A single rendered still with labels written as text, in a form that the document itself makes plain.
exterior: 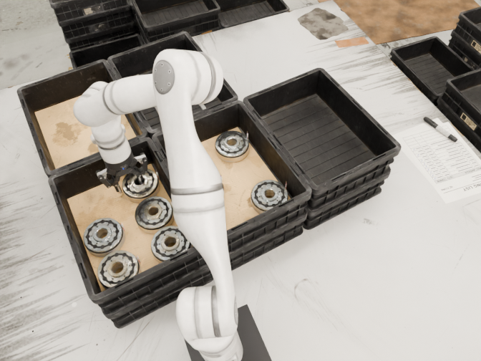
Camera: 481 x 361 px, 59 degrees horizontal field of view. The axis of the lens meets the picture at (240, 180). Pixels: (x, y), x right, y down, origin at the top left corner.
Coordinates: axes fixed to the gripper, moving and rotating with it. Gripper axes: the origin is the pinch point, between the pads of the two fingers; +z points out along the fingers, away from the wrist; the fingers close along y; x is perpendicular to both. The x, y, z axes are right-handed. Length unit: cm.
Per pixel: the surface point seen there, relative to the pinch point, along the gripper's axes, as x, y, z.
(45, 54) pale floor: 199, -15, 88
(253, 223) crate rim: -30.7, 23.5, -5.9
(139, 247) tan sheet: -18.1, -4.3, 3.9
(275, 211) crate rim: -30.4, 30.0, -6.0
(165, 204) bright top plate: -10.6, 6.7, 1.2
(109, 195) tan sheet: 1.6, -6.3, 4.0
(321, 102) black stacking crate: 4, 68, 4
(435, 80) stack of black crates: 33, 169, 61
